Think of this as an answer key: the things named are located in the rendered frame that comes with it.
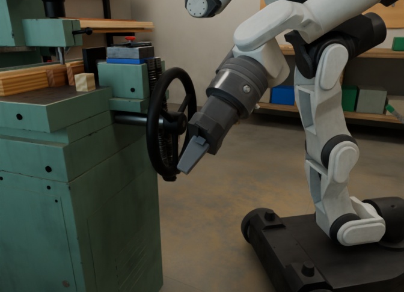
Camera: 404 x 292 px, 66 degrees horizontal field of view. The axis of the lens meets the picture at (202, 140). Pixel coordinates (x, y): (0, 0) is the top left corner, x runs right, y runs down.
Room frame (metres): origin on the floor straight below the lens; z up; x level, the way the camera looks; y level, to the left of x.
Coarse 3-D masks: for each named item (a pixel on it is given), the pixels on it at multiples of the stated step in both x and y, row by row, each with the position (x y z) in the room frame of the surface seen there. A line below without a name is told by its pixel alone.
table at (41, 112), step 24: (0, 96) 0.70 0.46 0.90; (24, 96) 0.70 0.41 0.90; (48, 96) 0.70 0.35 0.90; (72, 96) 0.70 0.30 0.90; (96, 96) 0.77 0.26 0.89; (168, 96) 0.95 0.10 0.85; (0, 120) 0.66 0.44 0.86; (24, 120) 0.63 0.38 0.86; (48, 120) 0.62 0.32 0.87; (72, 120) 0.68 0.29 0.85
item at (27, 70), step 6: (42, 66) 0.86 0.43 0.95; (48, 66) 0.86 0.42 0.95; (54, 66) 0.88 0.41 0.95; (60, 66) 0.90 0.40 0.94; (0, 72) 0.73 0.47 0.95; (6, 72) 0.74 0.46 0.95; (12, 72) 0.75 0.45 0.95; (18, 72) 0.77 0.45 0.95; (24, 72) 0.79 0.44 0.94; (30, 72) 0.80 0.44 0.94
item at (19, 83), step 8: (40, 72) 0.81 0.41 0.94; (0, 80) 0.70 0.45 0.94; (8, 80) 0.72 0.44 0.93; (16, 80) 0.74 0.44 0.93; (24, 80) 0.76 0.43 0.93; (32, 80) 0.78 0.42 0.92; (40, 80) 0.80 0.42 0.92; (0, 88) 0.70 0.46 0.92; (8, 88) 0.71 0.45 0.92; (16, 88) 0.73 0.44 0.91; (24, 88) 0.75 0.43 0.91; (32, 88) 0.78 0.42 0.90
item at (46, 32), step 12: (24, 24) 0.89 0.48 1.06; (36, 24) 0.88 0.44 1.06; (48, 24) 0.87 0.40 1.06; (60, 24) 0.85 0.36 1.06; (72, 24) 0.88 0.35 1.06; (24, 36) 0.89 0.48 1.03; (36, 36) 0.88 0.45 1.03; (48, 36) 0.87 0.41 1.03; (60, 36) 0.86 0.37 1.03; (72, 36) 0.88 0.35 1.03; (60, 48) 0.89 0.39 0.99
